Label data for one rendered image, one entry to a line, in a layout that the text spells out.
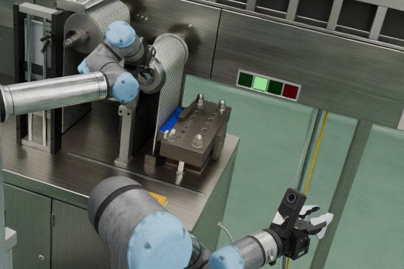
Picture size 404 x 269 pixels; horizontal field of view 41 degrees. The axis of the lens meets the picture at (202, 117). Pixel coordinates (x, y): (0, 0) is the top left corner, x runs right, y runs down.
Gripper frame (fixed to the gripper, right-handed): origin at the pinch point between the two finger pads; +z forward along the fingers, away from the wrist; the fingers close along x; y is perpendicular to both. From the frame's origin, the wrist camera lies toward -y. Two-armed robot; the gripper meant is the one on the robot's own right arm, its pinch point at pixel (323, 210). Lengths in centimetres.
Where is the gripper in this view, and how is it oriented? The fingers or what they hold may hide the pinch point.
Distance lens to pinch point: 141.3
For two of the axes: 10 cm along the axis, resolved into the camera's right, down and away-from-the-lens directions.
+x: 6.4, 3.3, -6.9
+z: 7.7, -2.1, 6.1
